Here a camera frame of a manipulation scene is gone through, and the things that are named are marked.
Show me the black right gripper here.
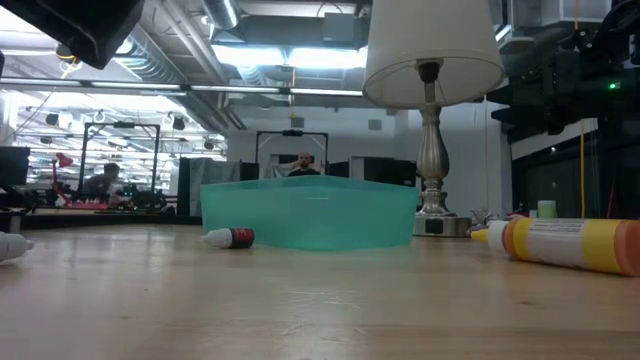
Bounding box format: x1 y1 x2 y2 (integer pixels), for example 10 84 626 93
487 44 609 145

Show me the large yellow food coloring bottle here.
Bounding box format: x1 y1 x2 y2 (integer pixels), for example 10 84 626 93
469 215 640 278

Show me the silver table lamp white shade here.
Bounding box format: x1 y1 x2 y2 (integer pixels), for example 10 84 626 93
362 0 506 239

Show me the black cabinet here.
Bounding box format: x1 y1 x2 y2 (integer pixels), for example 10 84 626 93
349 155 419 187

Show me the person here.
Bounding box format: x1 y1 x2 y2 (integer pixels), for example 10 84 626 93
82 162 122 204
287 152 322 177

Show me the teal translucent plastic bin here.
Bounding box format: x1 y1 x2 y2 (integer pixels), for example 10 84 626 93
199 174 420 253

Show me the small dark red dropper bottle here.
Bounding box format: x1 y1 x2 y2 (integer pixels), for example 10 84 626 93
202 227 256 250

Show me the grey partition panel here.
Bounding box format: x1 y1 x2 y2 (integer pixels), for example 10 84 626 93
177 157 242 217

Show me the red articulated lamp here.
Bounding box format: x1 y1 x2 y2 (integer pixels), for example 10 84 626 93
52 152 75 206

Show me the black monitor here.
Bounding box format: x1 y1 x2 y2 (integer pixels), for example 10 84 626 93
0 146 31 187

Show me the clear bundled lamp cord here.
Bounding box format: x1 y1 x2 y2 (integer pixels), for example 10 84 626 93
469 207 495 227

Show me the black gantry frame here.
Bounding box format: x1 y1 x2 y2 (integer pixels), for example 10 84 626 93
255 129 330 177
78 121 162 201

